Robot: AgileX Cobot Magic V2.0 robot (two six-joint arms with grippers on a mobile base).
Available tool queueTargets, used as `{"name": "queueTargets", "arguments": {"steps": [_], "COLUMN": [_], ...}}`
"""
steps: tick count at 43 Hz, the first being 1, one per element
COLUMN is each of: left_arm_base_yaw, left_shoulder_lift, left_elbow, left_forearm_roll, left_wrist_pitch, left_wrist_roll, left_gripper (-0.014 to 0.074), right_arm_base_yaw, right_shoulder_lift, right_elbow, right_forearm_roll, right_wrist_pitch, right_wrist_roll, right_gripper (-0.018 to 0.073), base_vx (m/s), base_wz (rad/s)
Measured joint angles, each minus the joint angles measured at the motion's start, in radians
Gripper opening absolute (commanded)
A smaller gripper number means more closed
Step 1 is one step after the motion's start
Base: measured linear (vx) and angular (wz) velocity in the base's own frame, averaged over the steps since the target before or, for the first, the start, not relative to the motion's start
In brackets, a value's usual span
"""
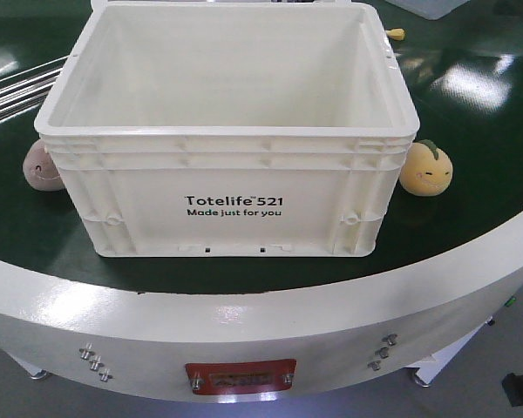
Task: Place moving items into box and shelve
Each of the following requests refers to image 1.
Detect white plastic Totelife tote box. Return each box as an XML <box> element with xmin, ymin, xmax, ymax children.
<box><xmin>35</xmin><ymin>1</ymin><xmax>419</xmax><ymax>257</ymax></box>

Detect yellow smiling plush with leaf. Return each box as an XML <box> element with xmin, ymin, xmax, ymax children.
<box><xmin>399</xmin><ymin>139</ymin><xmax>453</xmax><ymax>197</ymax></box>

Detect pink-grey smiling plush toy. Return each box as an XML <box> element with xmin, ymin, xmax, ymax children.
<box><xmin>23</xmin><ymin>139</ymin><xmax>65</xmax><ymax>192</ymax></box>

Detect white curved conveyor table rim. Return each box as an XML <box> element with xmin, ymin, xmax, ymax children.
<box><xmin>0</xmin><ymin>212</ymin><xmax>523</xmax><ymax>401</ymax></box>

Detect red nameplate on rim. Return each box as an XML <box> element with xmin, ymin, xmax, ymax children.
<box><xmin>185</xmin><ymin>358</ymin><xmax>297</xmax><ymax>395</ymax></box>

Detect small yellow object on belt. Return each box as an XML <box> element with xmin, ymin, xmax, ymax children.
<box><xmin>385</xmin><ymin>28</ymin><xmax>405</xmax><ymax>41</ymax></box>

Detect chrome roller rods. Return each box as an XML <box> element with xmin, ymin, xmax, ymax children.
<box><xmin>0</xmin><ymin>56</ymin><xmax>67</xmax><ymax>124</ymax></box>

